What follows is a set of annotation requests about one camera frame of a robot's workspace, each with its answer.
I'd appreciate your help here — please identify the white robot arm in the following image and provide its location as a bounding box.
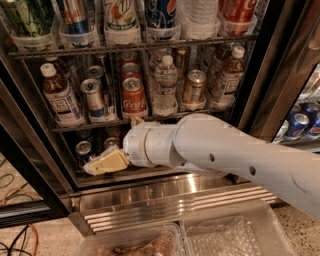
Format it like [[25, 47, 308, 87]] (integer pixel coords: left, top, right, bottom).
[[84, 114, 320, 219]]

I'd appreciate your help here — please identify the gold soda can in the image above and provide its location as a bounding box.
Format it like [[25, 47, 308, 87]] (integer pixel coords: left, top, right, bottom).
[[183, 70, 207, 104]]

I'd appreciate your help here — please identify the Pepsi can right fridge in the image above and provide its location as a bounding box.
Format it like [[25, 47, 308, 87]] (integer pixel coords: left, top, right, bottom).
[[284, 113, 309, 140]]

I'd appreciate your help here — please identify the left iced tea bottle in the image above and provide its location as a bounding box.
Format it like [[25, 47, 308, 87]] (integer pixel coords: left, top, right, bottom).
[[40, 63, 81, 123]]

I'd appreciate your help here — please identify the orange cable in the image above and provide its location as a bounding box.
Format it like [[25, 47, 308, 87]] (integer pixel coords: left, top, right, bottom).
[[26, 223, 40, 256]]

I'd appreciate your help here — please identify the right iced tea bottle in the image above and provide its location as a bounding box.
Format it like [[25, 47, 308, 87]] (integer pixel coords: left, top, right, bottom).
[[212, 46, 245, 103]]

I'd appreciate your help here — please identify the right clear plastic bin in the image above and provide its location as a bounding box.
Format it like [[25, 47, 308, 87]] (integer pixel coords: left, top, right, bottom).
[[180, 200, 297, 256]]

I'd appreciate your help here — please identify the clear water bottle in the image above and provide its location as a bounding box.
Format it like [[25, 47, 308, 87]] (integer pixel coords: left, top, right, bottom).
[[153, 55, 178, 115]]

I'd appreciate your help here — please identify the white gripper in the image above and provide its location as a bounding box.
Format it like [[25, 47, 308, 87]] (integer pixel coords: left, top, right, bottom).
[[84, 117, 177, 176]]

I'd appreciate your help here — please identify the blue Pepsi can bottom shelf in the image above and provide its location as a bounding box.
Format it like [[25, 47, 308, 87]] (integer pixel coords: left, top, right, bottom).
[[75, 141, 95, 163]]

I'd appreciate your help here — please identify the top shelf Coca-Cola can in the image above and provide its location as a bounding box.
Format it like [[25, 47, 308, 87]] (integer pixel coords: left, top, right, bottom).
[[219, 0, 258, 35]]

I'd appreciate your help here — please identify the top shelf 7up can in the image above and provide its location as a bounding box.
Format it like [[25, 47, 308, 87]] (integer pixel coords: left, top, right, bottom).
[[104, 0, 137, 31]]

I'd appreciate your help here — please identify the top shelf Pepsi can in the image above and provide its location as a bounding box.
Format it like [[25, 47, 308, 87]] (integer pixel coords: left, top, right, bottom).
[[144, 0, 176, 29]]

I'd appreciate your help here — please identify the top shelf water bottle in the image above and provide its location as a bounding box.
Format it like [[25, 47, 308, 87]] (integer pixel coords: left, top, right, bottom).
[[177, 0, 220, 40]]

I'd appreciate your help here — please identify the open fridge door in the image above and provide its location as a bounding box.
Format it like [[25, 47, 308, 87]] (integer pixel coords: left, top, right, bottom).
[[0, 48, 73, 228]]

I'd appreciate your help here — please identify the gold can bottom shelf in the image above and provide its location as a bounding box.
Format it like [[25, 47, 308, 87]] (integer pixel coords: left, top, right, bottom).
[[104, 137, 120, 149]]

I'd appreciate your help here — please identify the iced tea bottle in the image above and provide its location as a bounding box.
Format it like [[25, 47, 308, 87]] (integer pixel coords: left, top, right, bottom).
[[212, 46, 245, 103], [40, 63, 81, 123]]

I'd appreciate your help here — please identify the front Coca-Cola can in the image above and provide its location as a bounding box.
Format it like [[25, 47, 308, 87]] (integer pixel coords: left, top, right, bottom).
[[122, 78, 146, 114]]

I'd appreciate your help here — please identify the top shelf green can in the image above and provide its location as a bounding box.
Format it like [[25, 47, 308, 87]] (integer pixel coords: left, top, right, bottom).
[[0, 0, 54, 37]]

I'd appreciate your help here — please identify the middle wire shelf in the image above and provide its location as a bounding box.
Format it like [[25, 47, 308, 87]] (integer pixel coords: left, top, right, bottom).
[[52, 109, 231, 133]]

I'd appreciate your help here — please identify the upper wire shelf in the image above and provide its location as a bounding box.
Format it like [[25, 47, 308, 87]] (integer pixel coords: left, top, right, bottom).
[[8, 33, 258, 59]]

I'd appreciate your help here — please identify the wire shelf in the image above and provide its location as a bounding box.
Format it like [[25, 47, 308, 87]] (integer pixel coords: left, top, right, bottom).
[[8, 33, 258, 59], [52, 109, 231, 133]]

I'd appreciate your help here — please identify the top shelf Red Bull can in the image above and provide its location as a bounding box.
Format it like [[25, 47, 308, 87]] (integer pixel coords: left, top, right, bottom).
[[56, 0, 89, 34]]

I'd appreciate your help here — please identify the left clear plastic bin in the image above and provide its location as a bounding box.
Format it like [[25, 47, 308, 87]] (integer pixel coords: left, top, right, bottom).
[[76, 223, 186, 256]]

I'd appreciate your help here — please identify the clear plastic bin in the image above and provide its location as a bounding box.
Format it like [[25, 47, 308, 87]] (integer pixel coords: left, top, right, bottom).
[[180, 200, 297, 256], [76, 223, 186, 256]]

